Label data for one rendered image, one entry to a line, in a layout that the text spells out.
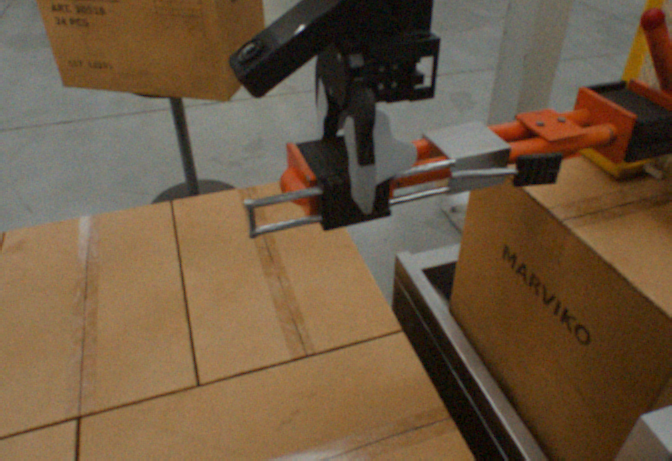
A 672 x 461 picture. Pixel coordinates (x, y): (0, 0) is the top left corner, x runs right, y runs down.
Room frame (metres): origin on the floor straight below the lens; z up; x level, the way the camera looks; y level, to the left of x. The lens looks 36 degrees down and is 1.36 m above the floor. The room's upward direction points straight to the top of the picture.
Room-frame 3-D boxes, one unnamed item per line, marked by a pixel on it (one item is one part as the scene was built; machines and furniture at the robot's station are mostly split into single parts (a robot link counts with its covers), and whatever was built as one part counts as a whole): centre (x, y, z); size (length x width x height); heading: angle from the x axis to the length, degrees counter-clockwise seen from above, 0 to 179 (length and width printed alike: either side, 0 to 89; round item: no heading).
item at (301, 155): (0.44, 0.00, 1.08); 0.08 x 0.07 x 0.05; 110
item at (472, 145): (0.48, -0.13, 1.07); 0.07 x 0.07 x 0.04; 20
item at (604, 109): (0.55, -0.33, 1.08); 0.10 x 0.08 x 0.06; 20
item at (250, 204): (0.41, -0.07, 1.08); 0.31 x 0.03 x 0.05; 110
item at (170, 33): (1.84, 0.61, 0.82); 0.60 x 0.40 x 0.40; 78
